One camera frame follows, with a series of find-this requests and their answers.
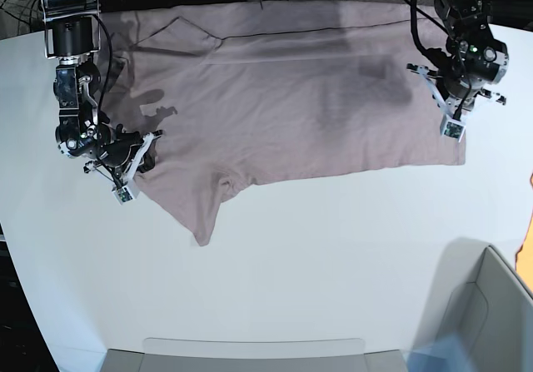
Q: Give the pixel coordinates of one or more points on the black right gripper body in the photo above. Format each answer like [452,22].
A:
[112,148]

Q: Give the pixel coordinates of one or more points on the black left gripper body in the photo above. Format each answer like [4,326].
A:
[453,90]

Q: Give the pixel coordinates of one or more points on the mauve pink T-shirt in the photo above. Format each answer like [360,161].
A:
[250,93]

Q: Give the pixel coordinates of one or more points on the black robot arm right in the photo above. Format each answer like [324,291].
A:
[73,31]

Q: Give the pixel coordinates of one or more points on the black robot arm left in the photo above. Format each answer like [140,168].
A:
[472,59]

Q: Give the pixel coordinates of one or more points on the orange object at right edge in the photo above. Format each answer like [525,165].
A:
[525,236]

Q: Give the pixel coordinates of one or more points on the grey bin at bottom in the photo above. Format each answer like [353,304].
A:
[160,354]

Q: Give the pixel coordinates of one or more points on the grey bin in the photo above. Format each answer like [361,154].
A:
[160,354]
[488,322]

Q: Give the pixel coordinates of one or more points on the grey bin at right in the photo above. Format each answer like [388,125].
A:
[488,322]

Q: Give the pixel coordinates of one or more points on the blue translucent object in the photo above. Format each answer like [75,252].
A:
[437,353]

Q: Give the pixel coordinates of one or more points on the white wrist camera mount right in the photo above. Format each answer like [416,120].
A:
[127,189]

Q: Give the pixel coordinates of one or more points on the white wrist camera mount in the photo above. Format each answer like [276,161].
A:
[127,189]
[453,123]

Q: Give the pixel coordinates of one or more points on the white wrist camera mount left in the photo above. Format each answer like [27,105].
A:
[453,123]

